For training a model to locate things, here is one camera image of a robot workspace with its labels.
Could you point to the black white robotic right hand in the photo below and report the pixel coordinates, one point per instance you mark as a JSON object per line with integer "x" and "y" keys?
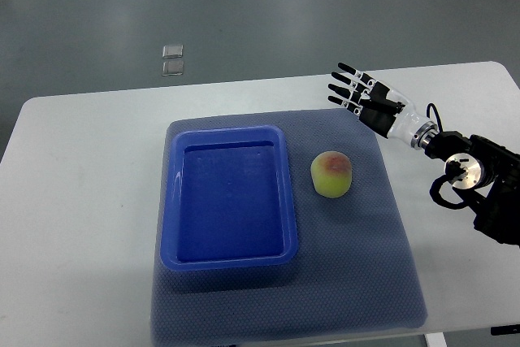
{"x": 382, "y": 109}

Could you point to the green red peach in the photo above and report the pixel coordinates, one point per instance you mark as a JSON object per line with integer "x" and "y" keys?
{"x": 331, "y": 174}

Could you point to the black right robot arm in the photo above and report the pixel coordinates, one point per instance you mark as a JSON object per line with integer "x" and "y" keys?
{"x": 478, "y": 174}

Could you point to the upper metal floor plate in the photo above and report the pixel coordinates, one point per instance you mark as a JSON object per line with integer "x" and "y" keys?
{"x": 173, "y": 51}

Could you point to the blue grey mesh mat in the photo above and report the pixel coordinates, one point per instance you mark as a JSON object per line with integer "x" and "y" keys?
{"x": 353, "y": 271}

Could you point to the blue plastic tray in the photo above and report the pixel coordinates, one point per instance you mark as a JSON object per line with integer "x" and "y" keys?
{"x": 228, "y": 200}

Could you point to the white table leg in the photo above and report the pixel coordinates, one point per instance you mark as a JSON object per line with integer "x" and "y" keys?
{"x": 436, "y": 339}

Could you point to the black table control panel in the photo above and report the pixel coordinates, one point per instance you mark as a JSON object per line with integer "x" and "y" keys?
{"x": 505, "y": 330}

